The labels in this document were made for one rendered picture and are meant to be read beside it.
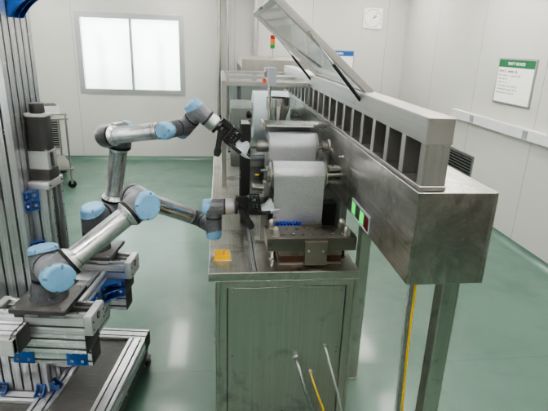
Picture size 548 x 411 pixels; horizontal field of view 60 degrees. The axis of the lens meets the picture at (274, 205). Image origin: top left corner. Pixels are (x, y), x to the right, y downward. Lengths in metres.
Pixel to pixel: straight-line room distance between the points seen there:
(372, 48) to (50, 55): 4.86
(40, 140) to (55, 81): 5.88
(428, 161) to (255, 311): 1.09
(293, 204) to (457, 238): 0.93
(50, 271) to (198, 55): 6.06
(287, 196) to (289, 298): 0.47
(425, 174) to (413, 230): 0.17
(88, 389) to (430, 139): 1.99
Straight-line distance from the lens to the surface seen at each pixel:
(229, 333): 2.21
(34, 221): 2.29
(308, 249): 2.10
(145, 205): 1.96
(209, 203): 2.18
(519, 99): 5.28
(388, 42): 8.10
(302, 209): 2.25
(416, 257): 1.51
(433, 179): 1.46
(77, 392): 2.64
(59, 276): 1.94
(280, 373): 2.37
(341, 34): 7.89
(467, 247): 1.57
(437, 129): 1.42
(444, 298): 1.71
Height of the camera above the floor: 1.83
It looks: 19 degrees down
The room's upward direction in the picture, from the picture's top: 2 degrees clockwise
